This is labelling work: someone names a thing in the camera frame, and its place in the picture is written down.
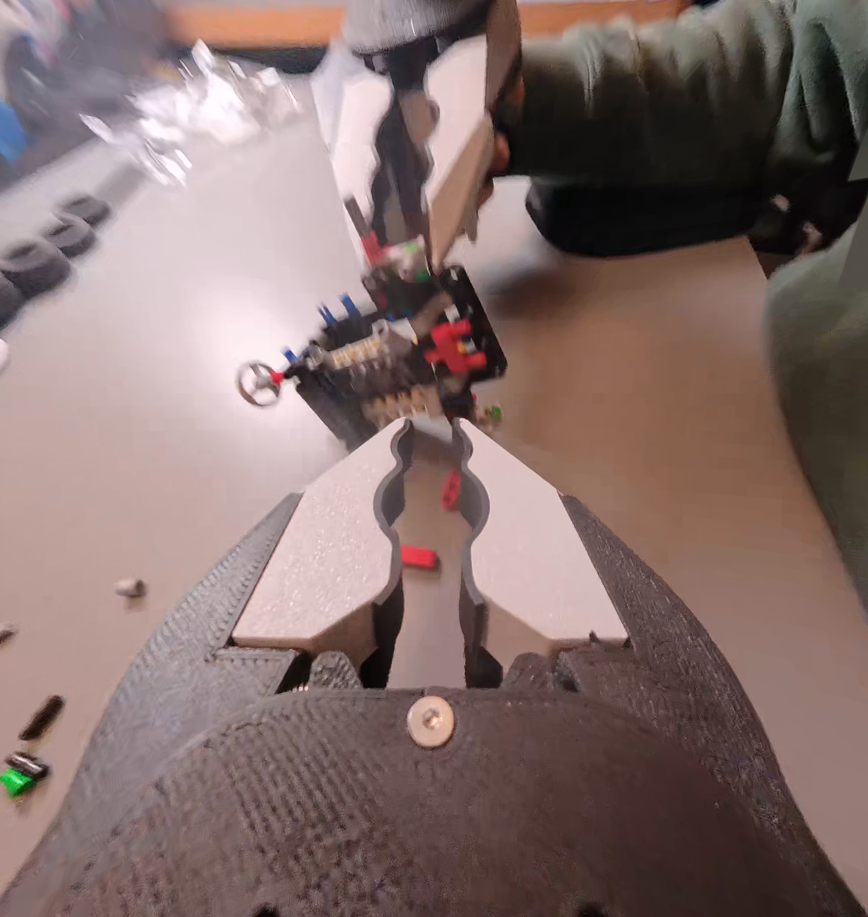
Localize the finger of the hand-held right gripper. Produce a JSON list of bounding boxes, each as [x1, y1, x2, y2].
[[311, 42, 393, 241], [423, 36, 499, 272]]

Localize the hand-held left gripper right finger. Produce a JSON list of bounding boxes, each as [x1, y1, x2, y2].
[[452, 419, 630, 667]]

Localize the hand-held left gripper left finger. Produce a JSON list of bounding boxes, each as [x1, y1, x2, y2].
[[230, 419, 415, 671]]

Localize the lego car chassis assembly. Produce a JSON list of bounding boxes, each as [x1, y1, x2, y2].
[[235, 201, 510, 459]]

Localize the black lego pin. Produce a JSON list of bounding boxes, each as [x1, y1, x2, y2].
[[18, 695, 67, 742]]

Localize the green and black lego piece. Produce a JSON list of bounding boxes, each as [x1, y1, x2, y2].
[[0, 751, 50, 798]]

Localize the person's right hand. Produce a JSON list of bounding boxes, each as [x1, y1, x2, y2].
[[466, 79, 529, 242]]

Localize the wooden furniture edge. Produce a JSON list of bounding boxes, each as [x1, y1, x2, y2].
[[154, 0, 693, 51]]

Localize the empty clear plastic bag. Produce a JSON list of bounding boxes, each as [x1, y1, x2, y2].
[[79, 39, 313, 191]]

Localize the blue plastic object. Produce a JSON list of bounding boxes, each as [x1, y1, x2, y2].
[[0, 82, 30, 166]]

